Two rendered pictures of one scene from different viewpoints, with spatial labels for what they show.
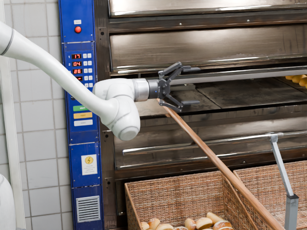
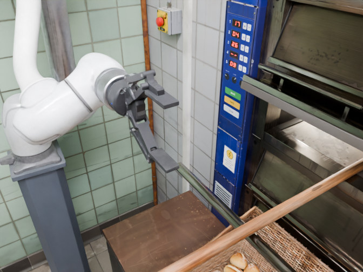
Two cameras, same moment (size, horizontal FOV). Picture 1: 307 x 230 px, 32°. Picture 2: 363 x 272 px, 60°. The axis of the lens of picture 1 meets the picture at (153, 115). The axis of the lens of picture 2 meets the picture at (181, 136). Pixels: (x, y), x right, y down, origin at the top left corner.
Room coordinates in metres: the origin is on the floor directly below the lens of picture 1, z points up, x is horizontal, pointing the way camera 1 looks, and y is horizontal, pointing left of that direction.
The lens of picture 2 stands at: (1.92, -0.63, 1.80)
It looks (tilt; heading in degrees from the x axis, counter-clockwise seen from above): 33 degrees down; 71
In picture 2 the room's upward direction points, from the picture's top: straight up
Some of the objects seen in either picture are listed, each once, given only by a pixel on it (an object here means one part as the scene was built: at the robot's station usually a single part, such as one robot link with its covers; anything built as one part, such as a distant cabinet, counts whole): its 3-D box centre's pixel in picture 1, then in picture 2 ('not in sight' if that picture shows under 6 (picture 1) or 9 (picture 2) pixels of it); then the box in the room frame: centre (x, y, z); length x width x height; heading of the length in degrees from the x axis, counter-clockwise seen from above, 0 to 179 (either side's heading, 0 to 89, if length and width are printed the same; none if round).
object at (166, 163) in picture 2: (190, 102); (163, 160); (2.04, -0.15, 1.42); 0.07 x 0.03 x 0.01; 104
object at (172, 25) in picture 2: not in sight; (168, 20); (2.33, 0.78, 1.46); 0.10 x 0.07 x 0.10; 104
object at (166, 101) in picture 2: (190, 69); (161, 97); (2.04, -0.15, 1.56); 0.07 x 0.03 x 0.01; 104
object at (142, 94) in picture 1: (140, 90); (118, 90); (1.99, 0.05, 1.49); 0.09 x 0.06 x 0.09; 14
